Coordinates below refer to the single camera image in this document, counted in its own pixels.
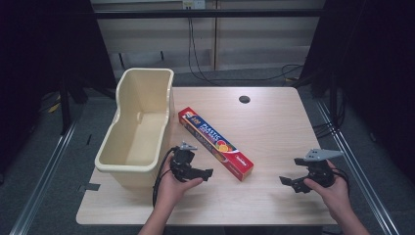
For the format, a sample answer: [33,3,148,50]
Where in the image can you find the black metal stand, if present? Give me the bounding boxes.
[58,76,73,137]

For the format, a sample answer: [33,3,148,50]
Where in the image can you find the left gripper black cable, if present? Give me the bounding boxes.
[152,146,180,209]

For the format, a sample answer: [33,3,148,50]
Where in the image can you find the red plastic wrap box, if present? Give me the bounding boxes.
[177,106,255,182]

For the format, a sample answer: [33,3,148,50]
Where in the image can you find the person's right hand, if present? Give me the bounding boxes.
[302,159,352,217]

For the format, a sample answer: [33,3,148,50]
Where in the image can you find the black horizontal bar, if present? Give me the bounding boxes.
[92,8,328,20]

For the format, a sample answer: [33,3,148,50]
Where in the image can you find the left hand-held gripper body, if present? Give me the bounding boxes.
[169,141,199,182]

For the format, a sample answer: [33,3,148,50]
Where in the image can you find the white wall outlet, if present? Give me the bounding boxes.
[181,0,207,10]

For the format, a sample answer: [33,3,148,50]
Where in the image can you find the cream plastic bin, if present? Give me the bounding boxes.
[94,67,176,189]

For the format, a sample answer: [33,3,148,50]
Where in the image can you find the dark tape strip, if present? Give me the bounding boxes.
[76,182,102,193]

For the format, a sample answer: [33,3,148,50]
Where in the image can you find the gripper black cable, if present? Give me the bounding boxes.
[152,146,180,209]
[331,166,351,197]

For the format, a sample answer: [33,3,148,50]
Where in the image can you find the person's left hand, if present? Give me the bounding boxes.
[156,156,205,213]

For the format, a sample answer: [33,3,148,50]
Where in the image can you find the black curtain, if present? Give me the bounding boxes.
[0,0,117,179]
[298,0,415,185]

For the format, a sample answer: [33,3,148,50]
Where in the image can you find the metal floor rail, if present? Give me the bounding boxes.
[313,98,401,235]
[9,119,80,235]

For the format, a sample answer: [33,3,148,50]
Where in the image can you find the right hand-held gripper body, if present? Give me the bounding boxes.
[302,148,346,189]

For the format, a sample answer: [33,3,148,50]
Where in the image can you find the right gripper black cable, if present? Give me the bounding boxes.
[331,166,351,197]

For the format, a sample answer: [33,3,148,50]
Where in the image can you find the black hanging wall cables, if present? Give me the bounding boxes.
[187,7,305,88]

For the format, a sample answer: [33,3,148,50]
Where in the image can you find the black floor cables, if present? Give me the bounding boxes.
[311,94,347,140]

